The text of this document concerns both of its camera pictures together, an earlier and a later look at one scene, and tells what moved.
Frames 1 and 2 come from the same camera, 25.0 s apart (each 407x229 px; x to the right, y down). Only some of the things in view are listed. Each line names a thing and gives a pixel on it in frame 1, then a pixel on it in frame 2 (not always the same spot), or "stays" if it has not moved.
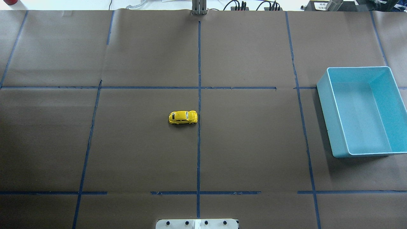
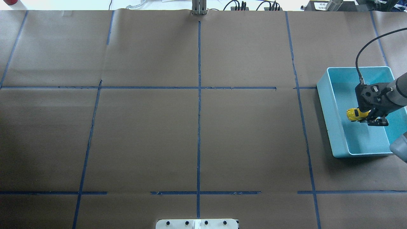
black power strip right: (267, 9) stays
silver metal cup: (334, 5) stays
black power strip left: (233, 8) stays
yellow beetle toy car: (183, 117) to (355, 114)
